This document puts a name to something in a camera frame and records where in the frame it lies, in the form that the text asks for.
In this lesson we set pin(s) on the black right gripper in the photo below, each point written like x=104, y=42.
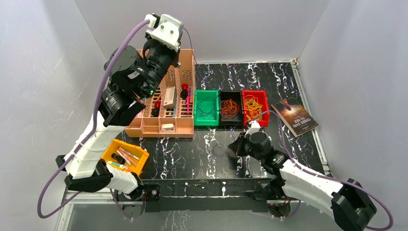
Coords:
x=236, y=146

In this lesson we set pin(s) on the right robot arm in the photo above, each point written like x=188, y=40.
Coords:
x=345, y=203

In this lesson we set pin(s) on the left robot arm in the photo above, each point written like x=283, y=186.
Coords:
x=132, y=77

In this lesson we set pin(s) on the black storage bin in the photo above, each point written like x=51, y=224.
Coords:
x=231, y=109

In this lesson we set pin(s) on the red storage bin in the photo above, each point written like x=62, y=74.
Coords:
x=254, y=103

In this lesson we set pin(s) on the green storage bin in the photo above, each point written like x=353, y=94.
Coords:
x=206, y=108

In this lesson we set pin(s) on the dark paperback book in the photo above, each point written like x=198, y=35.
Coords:
x=295, y=116

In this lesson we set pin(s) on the beige plastic file organizer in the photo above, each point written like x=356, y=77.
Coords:
x=146, y=126

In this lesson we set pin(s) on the white cardboard box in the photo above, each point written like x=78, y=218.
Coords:
x=170, y=97

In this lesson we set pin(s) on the red and black stamp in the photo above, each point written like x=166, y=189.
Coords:
x=155, y=112

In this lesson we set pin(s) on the yellow tray with pens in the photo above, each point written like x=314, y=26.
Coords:
x=125, y=156

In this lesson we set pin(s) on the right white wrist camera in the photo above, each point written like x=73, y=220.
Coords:
x=253, y=127

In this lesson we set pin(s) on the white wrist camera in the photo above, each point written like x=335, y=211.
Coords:
x=166, y=29
x=253, y=127

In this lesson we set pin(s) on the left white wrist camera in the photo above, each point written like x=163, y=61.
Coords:
x=166, y=29

